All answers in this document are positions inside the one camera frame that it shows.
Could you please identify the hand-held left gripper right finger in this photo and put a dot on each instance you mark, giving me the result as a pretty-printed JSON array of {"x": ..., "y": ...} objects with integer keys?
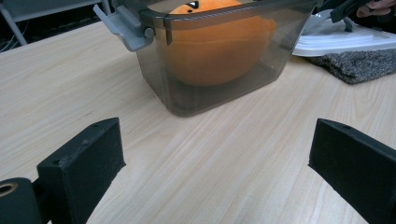
[{"x": 358, "y": 168}]

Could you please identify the white metal stand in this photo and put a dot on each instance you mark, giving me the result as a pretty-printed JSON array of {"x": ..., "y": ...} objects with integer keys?
[{"x": 40, "y": 9}]

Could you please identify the grey translucent storage box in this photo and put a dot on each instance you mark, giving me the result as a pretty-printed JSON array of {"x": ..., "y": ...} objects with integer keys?
[{"x": 193, "y": 99}]

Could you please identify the orange plush toy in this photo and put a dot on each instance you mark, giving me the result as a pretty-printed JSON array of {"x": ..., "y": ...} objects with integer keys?
[{"x": 214, "y": 53}]

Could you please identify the white box lid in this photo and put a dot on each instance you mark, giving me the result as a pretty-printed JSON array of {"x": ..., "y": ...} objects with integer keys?
[{"x": 336, "y": 42}]

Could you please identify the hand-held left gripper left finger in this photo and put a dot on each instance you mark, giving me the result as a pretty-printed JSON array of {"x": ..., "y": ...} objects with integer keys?
[{"x": 84, "y": 168}]

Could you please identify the grey cloth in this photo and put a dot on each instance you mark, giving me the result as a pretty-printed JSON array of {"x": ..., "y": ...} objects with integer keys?
[{"x": 358, "y": 65}]

